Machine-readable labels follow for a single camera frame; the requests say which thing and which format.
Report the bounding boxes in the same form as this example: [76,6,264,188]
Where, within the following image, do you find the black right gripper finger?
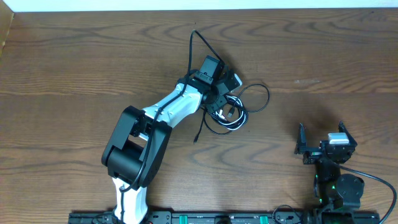
[296,123,307,150]
[338,121,354,144]

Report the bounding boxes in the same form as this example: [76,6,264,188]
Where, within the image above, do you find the white usb cable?
[217,95,249,131]

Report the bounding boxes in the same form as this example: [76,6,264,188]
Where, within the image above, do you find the black usb cable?
[193,83,271,144]

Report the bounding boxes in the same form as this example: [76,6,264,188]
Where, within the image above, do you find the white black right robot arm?
[295,122,364,224]

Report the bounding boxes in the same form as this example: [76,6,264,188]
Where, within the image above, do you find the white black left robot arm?
[101,56,242,223]

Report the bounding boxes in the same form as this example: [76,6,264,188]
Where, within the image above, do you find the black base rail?
[67,211,315,224]

